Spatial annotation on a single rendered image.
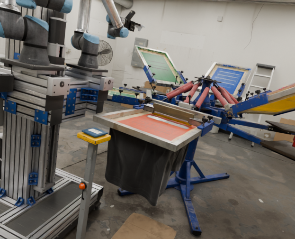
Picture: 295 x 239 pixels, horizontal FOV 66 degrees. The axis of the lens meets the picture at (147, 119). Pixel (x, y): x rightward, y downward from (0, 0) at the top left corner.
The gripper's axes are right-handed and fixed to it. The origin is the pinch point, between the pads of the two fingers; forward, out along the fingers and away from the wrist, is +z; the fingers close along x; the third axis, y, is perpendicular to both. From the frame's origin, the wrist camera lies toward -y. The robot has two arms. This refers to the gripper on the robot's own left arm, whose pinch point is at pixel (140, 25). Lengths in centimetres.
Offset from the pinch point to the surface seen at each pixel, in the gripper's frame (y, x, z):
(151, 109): 61, 51, -10
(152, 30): -8, -313, 322
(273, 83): 26, 9, 411
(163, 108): 57, 60, -6
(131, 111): 63, 49, -30
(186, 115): 54, 79, -1
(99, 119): 62, 61, -67
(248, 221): 150, 140, 87
